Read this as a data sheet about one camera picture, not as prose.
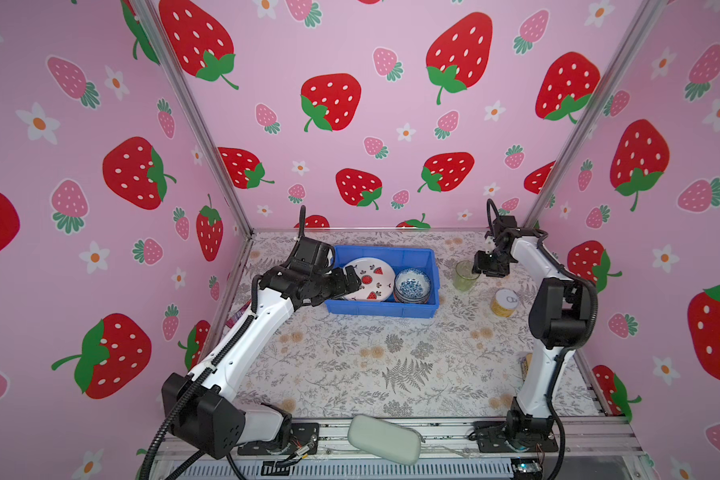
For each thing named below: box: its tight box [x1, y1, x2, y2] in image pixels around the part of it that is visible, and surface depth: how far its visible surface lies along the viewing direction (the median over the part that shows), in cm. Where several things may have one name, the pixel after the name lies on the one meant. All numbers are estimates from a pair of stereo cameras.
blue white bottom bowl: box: [394, 268, 432, 304], surface depth 95 cm
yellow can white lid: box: [491, 288, 519, 318], surface depth 97 cm
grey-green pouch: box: [348, 415, 425, 465], surface depth 74 cm
